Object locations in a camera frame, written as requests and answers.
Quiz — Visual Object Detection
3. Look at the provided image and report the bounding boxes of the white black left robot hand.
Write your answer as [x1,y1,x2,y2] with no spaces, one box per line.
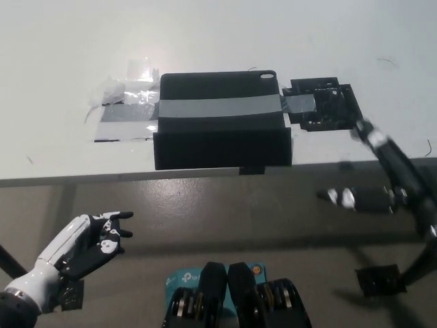
[5,210,135,314]

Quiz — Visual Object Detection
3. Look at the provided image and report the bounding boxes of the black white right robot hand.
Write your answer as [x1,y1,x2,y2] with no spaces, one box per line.
[316,118,437,241]

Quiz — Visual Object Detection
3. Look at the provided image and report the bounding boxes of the black folding tablet cover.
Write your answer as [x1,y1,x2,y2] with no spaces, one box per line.
[152,70,293,171]

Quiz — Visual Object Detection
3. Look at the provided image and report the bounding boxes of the black robot body blocks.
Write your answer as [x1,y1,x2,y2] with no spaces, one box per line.
[163,261,313,328]

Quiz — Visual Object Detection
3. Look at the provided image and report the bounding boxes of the black table leg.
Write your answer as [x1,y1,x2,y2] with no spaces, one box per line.
[0,243,29,278]
[401,238,437,285]

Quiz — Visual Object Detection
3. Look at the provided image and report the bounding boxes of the black 3D printed fixture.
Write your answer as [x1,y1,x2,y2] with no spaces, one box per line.
[281,77,363,133]

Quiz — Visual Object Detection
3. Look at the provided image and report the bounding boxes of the teal tp-link box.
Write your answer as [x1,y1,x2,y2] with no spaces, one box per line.
[165,262,267,310]

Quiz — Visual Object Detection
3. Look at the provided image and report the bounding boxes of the black tape tab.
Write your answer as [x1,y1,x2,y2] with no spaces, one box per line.
[238,166,268,176]

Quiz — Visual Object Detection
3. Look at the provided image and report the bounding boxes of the silver tape patch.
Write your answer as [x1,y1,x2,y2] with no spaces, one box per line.
[93,102,161,143]

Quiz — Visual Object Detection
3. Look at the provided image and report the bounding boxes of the white crumpled tape wad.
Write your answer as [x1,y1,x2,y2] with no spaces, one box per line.
[88,76,129,107]

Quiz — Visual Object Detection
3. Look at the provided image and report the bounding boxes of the clear tape piece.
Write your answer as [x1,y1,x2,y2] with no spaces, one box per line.
[127,58,161,83]

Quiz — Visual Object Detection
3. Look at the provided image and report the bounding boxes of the grey duct tape strip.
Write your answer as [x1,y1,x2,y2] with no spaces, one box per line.
[156,94,317,121]

